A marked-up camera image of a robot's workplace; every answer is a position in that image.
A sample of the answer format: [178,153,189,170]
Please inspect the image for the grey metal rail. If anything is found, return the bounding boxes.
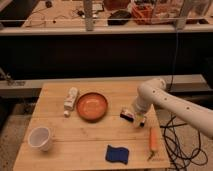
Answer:
[0,74,209,98]

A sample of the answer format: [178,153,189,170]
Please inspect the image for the wooden table board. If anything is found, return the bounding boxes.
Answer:
[13,81,170,171]

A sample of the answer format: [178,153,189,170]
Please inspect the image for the white ceramic cup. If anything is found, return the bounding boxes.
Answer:
[28,127,52,152]

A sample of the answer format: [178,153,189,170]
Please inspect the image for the orange crate on bench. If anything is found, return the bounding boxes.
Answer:
[132,5,152,25]

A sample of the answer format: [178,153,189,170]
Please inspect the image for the black bag on bench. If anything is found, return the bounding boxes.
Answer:
[107,10,131,26]

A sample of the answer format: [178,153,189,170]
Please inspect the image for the blue sponge cloth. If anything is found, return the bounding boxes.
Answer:
[105,145,129,165]

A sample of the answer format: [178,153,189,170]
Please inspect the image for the grey metal post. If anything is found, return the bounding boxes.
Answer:
[83,0,93,31]

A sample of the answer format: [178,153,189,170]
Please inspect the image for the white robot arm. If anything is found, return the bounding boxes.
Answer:
[133,78,213,139]

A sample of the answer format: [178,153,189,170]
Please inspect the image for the orange carrot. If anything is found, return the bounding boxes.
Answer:
[148,127,158,160]

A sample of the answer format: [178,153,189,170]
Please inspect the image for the black whiteboard eraser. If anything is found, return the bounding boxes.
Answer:
[120,108,135,124]

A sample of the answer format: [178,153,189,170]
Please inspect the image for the white tube bottle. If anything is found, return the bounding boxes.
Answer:
[64,87,79,117]

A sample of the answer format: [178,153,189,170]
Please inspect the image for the orange ceramic bowl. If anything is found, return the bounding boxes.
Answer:
[76,92,108,122]

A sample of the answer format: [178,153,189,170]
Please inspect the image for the black floor cable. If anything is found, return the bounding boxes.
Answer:
[159,113,210,171]

